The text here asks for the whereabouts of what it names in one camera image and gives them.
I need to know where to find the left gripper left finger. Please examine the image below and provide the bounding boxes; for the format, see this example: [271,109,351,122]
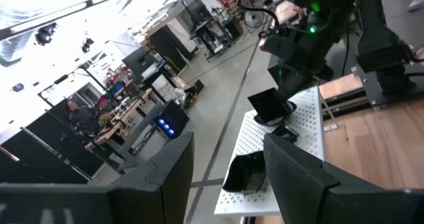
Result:
[0,131,195,224]

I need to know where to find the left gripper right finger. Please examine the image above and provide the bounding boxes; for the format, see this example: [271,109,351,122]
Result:
[263,132,424,224]

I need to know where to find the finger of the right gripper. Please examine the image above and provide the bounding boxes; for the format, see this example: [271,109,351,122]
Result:
[276,69,316,103]
[307,64,335,87]

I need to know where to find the black leaf-shaped mini plate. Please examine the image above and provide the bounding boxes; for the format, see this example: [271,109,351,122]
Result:
[253,101,298,128]

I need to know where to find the black wavy square mini plate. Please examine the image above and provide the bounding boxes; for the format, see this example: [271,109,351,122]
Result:
[221,150,268,196]

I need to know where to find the white perforated metal shelf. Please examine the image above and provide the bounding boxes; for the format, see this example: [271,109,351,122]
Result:
[213,85,326,217]

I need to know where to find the round floor fan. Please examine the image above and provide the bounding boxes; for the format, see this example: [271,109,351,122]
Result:
[244,9,266,30]

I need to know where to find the computer tower blue lights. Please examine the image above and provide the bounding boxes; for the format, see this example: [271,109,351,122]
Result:
[154,99,191,140]

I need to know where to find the small potted plant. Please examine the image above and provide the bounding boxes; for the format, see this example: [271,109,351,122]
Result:
[98,113,115,130]

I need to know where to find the black standing desk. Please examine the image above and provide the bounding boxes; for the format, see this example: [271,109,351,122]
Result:
[189,0,233,60]

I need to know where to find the wooden top workbench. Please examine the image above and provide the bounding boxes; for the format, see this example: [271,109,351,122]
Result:
[83,87,167,177]

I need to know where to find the person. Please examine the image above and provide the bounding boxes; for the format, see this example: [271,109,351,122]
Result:
[65,99,101,136]

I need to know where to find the person's shoe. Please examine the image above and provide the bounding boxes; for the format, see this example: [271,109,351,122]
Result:
[407,0,424,13]

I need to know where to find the black cabinet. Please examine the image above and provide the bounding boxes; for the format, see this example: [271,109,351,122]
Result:
[158,26,190,73]

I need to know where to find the black desk monitor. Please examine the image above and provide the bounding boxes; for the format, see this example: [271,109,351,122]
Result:
[121,46,157,76]

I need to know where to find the black ceiling spotlight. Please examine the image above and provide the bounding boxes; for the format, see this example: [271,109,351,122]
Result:
[34,23,58,46]
[80,37,96,54]

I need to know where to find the long ceiling light bar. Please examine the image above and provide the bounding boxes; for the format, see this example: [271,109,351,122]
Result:
[0,0,140,41]

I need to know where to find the black aluminium rig frame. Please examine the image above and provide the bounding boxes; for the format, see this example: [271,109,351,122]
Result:
[319,86,369,121]

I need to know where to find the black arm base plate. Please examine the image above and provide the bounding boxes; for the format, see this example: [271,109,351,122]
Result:
[350,63,424,107]

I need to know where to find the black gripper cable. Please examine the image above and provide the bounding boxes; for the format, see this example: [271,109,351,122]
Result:
[236,0,283,31]

